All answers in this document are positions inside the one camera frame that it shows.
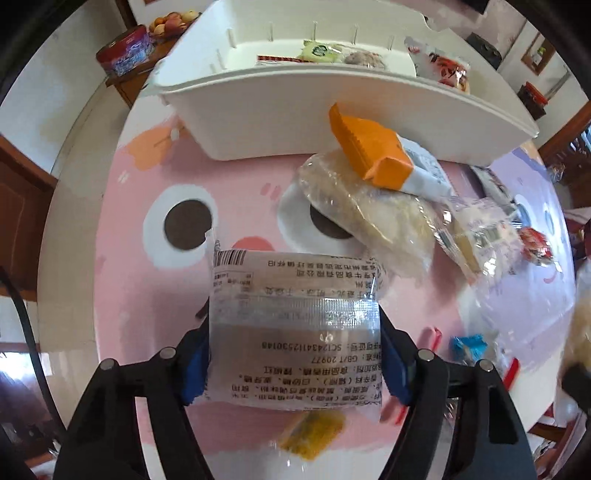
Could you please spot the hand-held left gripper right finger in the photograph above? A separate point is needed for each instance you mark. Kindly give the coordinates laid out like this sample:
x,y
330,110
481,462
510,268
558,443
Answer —
x,y
397,369

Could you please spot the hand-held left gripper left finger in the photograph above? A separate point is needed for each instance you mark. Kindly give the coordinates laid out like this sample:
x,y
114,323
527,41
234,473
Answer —
x,y
194,369

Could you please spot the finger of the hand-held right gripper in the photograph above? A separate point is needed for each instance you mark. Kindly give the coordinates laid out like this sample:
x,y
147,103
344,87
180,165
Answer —
x,y
576,381

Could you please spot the blue snack packet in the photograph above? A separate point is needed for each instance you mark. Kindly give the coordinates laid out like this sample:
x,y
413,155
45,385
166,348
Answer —
x,y
471,346

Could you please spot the cream yellow snack packet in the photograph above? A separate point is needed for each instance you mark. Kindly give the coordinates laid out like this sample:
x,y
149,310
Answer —
x,y
314,431

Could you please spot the clear grey cake packet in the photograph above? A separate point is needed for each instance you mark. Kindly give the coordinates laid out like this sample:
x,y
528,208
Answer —
x,y
295,323

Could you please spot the red candy packet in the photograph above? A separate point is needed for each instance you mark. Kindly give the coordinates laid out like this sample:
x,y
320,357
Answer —
x,y
535,244

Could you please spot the clear bun packet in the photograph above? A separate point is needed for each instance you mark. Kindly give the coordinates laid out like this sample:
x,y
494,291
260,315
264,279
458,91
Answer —
x,y
364,217

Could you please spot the clear barcode snack packet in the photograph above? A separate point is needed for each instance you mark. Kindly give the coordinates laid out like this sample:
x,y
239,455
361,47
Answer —
x,y
485,230

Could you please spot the white plastic bin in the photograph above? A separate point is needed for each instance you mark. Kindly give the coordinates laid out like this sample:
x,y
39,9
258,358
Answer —
x,y
323,110

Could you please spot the large red white snack packet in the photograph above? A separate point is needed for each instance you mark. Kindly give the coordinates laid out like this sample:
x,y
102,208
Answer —
x,y
443,64

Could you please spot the red-topped mixed nut packet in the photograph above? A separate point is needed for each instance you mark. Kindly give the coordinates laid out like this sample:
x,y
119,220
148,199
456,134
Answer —
x,y
364,59

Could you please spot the green snack packet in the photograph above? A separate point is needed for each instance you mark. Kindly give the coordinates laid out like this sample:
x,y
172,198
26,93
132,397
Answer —
x,y
318,50

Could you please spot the cartoon printed tablecloth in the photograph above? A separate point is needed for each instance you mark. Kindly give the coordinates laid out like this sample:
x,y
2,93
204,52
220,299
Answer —
x,y
138,286

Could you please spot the orange white snack packet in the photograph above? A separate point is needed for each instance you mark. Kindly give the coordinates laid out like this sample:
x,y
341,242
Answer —
x,y
388,152

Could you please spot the wooden door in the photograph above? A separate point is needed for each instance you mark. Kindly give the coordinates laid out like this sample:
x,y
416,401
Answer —
x,y
23,194

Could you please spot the tall red-lidded jar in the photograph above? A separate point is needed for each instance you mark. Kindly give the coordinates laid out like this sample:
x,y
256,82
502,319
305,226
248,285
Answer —
x,y
535,99

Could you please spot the red round tin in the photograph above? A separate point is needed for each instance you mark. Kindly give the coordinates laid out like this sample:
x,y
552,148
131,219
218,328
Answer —
x,y
124,50

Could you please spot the dark brown stacked pot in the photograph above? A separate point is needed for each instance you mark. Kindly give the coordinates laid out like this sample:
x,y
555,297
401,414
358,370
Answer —
x,y
485,50

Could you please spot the fruit bowl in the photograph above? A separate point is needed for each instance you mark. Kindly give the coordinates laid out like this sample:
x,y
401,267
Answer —
x,y
173,21

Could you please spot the wooden doorway frame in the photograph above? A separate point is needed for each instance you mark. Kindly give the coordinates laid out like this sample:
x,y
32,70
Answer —
x,y
565,134

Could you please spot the wooden framed wall niche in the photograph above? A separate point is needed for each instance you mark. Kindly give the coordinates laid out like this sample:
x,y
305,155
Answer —
x,y
538,53

